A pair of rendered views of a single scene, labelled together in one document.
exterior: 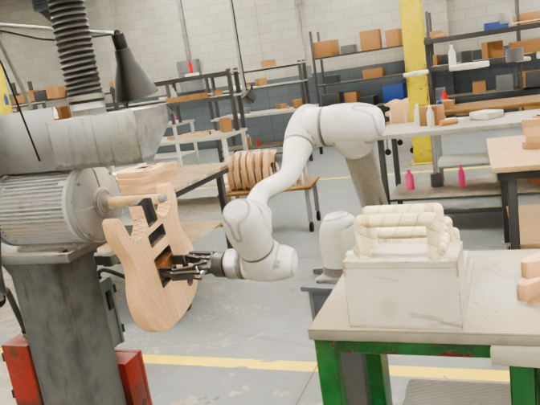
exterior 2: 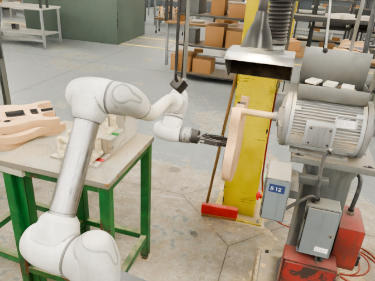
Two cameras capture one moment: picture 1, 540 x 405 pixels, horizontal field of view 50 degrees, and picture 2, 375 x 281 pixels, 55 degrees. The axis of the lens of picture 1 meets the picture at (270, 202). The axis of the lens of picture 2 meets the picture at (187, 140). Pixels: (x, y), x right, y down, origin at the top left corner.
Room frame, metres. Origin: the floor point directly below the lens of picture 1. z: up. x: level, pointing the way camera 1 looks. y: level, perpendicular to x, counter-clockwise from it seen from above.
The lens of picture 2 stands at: (3.34, -0.08, 1.84)
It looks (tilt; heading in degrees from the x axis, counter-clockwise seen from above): 25 degrees down; 173
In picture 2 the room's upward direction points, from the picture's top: 4 degrees clockwise
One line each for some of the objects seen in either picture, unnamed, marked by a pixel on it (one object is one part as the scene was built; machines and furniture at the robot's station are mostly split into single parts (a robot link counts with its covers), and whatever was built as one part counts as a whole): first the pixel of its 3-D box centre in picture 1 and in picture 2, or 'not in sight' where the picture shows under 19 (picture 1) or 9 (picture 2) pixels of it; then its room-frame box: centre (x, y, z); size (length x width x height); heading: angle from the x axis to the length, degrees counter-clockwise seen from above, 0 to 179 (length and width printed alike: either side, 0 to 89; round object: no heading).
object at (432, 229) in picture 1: (433, 238); not in sight; (1.29, -0.36, 1.15); 0.03 x 0.03 x 0.09
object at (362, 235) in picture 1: (362, 239); not in sight; (1.35, -0.21, 1.15); 0.03 x 0.03 x 0.09
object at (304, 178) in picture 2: (92, 259); (313, 180); (2.02, 0.66, 1.02); 0.13 x 0.04 x 0.04; 68
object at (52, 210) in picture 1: (56, 206); (323, 124); (1.91, 0.70, 1.25); 0.41 x 0.27 x 0.26; 68
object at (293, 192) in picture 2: (122, 252); (293, 183); (2.05, 0.56, 1.02); 0.19 x 0.04 x 0.04; 158
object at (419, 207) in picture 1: (401, 210); not in sight; (1.40, -0.32, 1.20); 0.20 x 0.03 x 0.03; 66
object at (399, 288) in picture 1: (406, 284); (110, 121); (1.36, -0.30, 1.02); 0.27 x 0.15 x 0.17; 67
